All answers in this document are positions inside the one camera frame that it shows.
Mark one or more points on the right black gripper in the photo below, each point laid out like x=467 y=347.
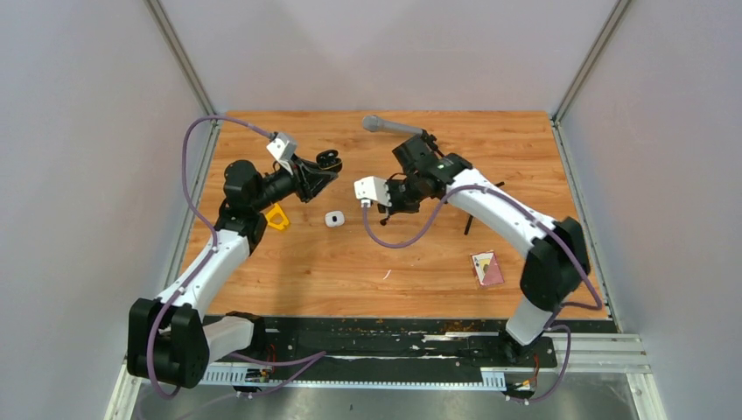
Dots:
x=395 y=208

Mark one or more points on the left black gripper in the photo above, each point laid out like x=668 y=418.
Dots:
x=308 y=178

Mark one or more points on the black earbud charging case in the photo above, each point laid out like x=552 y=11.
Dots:
x=329 y=160

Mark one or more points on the white earbud charging case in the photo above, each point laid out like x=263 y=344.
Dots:
x=334 y=219

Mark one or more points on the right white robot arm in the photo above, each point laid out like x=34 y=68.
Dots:
x=555 y=255

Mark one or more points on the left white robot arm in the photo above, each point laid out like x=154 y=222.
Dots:
x=168 y=340

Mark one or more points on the yellow triangular plastic part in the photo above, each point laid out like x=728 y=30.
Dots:
x=277 y=219

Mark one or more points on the grey microphone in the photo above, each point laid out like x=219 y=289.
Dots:
x=373 y=123

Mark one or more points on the playing card box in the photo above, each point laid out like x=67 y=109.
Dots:
x=486 y=269

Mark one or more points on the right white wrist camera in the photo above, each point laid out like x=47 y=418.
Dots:
x=372 y=189

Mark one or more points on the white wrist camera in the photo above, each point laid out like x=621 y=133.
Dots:
x=372 y=189
x=282 y=148

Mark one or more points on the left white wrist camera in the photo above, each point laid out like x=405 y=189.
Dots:
x=282 y=148

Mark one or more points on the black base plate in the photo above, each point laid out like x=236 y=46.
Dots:
x=393 y=349

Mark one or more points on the slotted cable duct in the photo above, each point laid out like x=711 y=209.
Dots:
x=238 y=377

